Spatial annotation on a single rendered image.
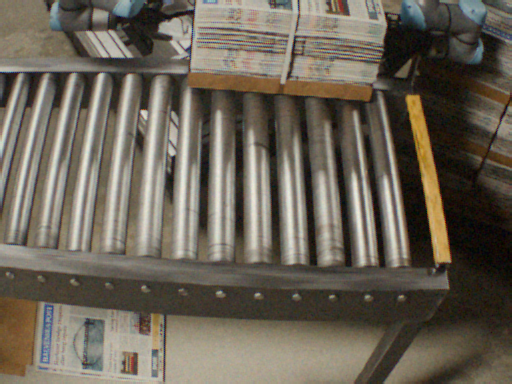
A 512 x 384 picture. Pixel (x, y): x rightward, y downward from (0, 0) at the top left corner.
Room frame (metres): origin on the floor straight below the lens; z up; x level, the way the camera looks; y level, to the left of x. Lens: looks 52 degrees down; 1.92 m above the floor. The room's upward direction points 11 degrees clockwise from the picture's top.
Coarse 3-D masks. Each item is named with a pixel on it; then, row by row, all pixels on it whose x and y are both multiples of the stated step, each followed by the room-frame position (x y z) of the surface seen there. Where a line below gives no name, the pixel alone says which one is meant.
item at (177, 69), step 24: (0, 72) 1.08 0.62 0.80; (24, 72) 1.09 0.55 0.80; (48, 72) 1.10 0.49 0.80; (72, 72) 1.11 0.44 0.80; (96, 72) 1.12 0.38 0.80; (120, 72) 1.13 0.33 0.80; (144, 72) 1.14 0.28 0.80; (168, 72) 1.15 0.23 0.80; (144, 96) 1.13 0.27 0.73; (240, 96) 1.17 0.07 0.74; (336, 120) 1.20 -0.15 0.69
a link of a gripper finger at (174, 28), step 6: (174, 18) 1.27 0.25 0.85; (162, 24) 1.28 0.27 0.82; (168, 24) 1.27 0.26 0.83; (174, 24) 1.27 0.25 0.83; (180, 24) 1.27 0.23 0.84; (162, 30) 1.27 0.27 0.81; (168, 30) 1.27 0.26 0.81; (174, 30) 1.27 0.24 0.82; (180, 30) 1.26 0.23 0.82; (174, 36) 1.26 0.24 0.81; (180, 36) 1.26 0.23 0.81; (186, 36) 1.26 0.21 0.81
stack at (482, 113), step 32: (448, 0) 1.61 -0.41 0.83; (480, 0) 1.66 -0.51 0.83; (416, 64) 1.60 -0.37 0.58; (448, 64) 1.53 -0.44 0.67; (480, 64) 1.51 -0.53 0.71; (448, 96) 1.52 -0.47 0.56; (480, 96) 1.51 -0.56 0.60; (448, 128) 1.52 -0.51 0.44; (480, 128) 1.50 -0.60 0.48; (416, 160) 1.53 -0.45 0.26; (448, 160) 1.52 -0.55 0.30; (480, 160) 1.50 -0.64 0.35; (416, 192) 1.53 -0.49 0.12; (480, 192) 1.49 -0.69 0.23; (448, 224) 1.50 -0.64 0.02
